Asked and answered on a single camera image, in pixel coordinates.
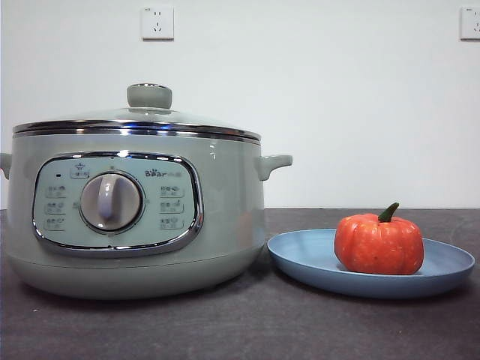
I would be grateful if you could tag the glass lid with green knob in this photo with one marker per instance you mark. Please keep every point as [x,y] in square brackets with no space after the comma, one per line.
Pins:
[149,96]

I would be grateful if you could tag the orange pumpkin with green stem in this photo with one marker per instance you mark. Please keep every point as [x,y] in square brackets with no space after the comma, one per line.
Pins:
[378,247]

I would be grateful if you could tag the pale green electric steamer pot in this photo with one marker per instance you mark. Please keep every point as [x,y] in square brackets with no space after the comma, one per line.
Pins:
[225,225]

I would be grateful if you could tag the blue round plate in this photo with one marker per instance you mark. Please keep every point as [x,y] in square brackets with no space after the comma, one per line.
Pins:
[300,258]

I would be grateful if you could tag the white wall socket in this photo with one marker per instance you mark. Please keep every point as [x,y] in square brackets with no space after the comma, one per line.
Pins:
[470,23]
[157,22]

